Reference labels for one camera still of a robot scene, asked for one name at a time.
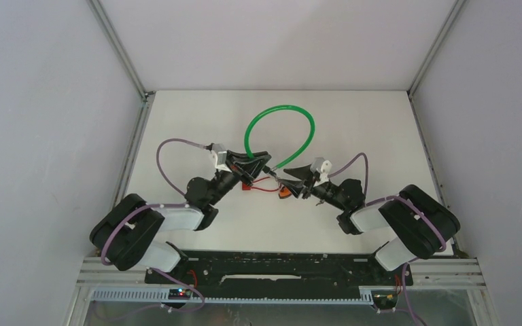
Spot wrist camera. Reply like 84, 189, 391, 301
310, 157, 332, 186
208, 143, 230, 172

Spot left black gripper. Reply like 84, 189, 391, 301
208, 149, 271, 206

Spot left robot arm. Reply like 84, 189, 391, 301
90, 151, 271, 283

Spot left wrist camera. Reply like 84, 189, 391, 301
208, 143, 230, 172

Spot green cable lock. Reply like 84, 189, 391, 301
243, 105, 316, 172

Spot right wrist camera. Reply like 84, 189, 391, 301
310, 157, 332, 186

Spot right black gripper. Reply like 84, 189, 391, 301
279, 162, 347, 211

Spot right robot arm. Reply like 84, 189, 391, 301
279, 160, 461, 284

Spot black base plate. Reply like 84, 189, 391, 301
171, 251, 413, 299

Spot red cable lock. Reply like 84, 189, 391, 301
241, 177, 281, 193

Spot silver keys of green lock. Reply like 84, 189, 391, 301
268, 170, 281, 184

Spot grey cable duct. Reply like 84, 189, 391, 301
90, 287, 373, 306

